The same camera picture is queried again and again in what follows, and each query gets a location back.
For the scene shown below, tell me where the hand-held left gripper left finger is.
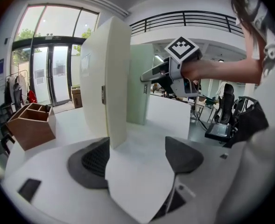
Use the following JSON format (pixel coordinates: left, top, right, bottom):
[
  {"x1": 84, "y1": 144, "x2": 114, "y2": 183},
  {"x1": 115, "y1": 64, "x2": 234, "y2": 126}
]
[{"x1": 5, "y1": 136, "x2": 116, "y2": 210}]

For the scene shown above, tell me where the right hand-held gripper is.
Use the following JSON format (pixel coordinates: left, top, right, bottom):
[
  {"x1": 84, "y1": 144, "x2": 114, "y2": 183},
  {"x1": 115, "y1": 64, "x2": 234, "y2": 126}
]
[{"x1": 140, "y1": 35, "x2": 203, "y2": 98}]

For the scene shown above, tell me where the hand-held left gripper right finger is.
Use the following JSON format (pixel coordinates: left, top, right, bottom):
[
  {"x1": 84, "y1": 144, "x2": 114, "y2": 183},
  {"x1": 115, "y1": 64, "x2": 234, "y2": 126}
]
[{"x1": 164, "y1": 136, "x2": 245, "y2": 219}]

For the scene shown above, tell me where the person's right forearm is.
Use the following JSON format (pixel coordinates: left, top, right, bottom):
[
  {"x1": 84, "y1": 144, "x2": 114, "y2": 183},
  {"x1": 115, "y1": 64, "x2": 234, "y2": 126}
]
[{"x1": 204, "y1": 55, "x2": 263, "y2": 85}]

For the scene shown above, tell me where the person's right hand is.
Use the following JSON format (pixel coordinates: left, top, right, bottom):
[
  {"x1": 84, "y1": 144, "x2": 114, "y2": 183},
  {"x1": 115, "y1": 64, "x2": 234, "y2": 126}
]
[{"x1": 180, "y1": 61, "x2": 208, "y2": 82}]

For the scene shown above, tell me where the small black screen device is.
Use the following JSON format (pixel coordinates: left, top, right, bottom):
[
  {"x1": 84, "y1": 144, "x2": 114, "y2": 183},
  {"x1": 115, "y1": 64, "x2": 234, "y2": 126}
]
[{"x1": 204, "y1": 122, "x2": 233, "y2": 142}]

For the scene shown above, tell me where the black balcony railing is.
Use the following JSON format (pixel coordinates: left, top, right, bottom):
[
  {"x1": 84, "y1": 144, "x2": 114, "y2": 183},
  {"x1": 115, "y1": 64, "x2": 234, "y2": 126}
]
[{"x1": 129, "y1": 10, "x2": 244, "y2": 37}]

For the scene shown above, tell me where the tall cardboard box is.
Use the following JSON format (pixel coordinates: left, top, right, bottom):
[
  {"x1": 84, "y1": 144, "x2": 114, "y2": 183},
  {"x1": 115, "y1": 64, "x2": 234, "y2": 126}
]
[{"x1": 71, "y1": 85, "x2": 83, "y2": 109}]

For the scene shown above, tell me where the brown wooden compartment organizer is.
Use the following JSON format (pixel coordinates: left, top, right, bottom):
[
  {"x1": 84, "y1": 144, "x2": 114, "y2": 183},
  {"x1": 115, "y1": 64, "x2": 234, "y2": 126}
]
[{"x1": 6, "y1": 102, "x2": 57, "y2": 151}]

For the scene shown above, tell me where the glass double door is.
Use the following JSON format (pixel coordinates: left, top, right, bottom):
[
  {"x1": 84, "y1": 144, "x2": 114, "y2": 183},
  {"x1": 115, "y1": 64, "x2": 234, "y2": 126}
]
[{"x1": 11, "y1": 5, "x2": 99, "y2": 106}]

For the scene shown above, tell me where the red backpack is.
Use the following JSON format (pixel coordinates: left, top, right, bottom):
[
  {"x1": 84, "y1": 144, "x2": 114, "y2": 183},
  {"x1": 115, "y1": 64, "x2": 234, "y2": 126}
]
[{"x1": 27, "y1": 90, "x2": 38, "y2": 105}]

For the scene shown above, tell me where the clothes rack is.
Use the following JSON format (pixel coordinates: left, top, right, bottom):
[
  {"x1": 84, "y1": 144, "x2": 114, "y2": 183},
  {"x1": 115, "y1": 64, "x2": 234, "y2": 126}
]
[{"x1": 4, "y1": 70, "x2": 28, "y2": 107}]

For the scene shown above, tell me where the person's patterned shirt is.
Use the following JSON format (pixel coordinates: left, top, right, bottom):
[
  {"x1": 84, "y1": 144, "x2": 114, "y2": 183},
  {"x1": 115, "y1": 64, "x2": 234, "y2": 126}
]
[{"x1": 216, "y1": 0, "x2": 275, "y2": 224}]

